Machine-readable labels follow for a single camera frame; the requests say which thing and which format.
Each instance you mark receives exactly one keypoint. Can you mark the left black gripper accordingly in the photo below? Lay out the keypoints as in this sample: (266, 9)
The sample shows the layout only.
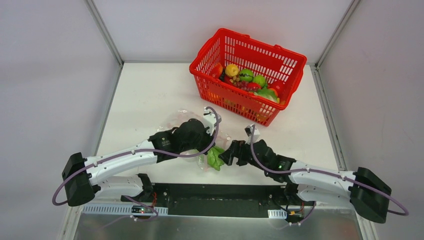
(201, 142)

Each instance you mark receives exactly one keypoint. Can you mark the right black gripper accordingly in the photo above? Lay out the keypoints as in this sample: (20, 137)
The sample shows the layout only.
(238, 151)

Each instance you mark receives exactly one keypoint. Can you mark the napa cabbage toy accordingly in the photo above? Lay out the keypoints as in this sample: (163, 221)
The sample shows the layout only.
(213, 159)

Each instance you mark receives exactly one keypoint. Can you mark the clear zip top bag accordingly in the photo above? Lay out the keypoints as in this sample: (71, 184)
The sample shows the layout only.
(174, 120)

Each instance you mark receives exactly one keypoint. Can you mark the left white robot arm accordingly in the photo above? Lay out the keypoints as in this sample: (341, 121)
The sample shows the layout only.
(82, 176)

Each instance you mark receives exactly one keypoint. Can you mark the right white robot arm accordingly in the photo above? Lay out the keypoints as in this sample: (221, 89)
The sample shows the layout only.
(299, 172)

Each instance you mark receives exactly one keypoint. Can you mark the green lettuce toy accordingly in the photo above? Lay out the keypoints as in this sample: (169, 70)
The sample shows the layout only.
(269, 94)

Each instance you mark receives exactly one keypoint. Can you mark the red pepper toy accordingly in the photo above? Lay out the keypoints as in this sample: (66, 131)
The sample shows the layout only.
(253, 87)

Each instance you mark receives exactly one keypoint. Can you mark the red plastic shopping basket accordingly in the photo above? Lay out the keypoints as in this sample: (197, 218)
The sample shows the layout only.
(275, 63)

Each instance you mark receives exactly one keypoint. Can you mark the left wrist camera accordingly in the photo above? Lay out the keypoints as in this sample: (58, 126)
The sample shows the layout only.
(209, 121)

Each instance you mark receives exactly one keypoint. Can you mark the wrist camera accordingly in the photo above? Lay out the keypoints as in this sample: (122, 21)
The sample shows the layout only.
(252, 133)
(209, 121)

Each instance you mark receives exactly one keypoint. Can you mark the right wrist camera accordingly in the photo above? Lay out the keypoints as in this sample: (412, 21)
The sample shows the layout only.
(252, 133)

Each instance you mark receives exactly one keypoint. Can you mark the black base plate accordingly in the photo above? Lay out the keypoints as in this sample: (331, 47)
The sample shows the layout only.
(216, 200)

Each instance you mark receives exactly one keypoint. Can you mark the aluminium frame rail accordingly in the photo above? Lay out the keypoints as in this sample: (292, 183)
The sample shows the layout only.
(140, 188)

